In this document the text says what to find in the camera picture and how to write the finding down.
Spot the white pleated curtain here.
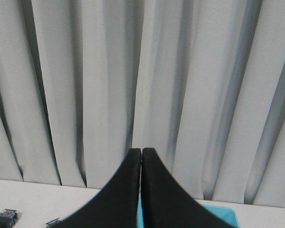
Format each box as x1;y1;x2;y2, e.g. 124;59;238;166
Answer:
0;0;285;208

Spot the left green push button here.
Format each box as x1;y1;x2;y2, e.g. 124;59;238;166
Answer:
0;209;18;228

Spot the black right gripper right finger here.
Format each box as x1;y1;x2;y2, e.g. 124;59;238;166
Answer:
142;148;231;228

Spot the blue plastic box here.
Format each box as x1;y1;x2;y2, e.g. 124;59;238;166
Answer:
136;195;240;228

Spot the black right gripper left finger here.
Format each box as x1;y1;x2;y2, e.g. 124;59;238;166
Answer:
61;148;142;228

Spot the right green push button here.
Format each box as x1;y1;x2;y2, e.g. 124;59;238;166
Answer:
46;218;60;228

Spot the green push button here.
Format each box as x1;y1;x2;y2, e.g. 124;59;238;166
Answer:
0;209;18;228
46;218;60;228

